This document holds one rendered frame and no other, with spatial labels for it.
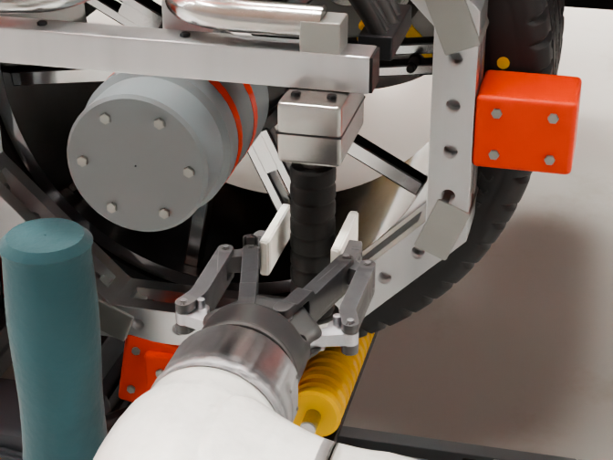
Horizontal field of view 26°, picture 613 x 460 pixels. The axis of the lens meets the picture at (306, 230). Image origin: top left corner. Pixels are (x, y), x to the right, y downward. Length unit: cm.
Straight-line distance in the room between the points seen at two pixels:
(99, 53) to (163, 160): 12
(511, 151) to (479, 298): 147
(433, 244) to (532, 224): 173
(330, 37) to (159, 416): 36
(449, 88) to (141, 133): 28
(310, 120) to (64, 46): 21
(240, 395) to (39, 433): 59
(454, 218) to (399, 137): 216
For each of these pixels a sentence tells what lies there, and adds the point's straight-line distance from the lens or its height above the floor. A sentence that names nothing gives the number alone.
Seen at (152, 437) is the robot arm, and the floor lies 88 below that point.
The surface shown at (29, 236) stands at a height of 74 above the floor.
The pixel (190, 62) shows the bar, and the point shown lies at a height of 96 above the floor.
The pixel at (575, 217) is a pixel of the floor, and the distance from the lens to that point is 303.
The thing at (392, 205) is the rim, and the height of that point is 69.
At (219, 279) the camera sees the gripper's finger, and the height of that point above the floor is 84.
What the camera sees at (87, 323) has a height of 66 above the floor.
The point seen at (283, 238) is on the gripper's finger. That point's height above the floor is 83.
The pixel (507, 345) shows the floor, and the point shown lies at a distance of 252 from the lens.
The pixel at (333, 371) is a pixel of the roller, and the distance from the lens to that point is 143.
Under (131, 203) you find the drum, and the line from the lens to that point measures 116.
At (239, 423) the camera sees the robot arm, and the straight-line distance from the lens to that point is 76.
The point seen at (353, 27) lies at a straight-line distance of 168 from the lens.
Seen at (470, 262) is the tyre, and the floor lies 67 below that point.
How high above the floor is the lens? 131
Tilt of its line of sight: 27 degrees down
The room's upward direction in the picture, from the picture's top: straight up
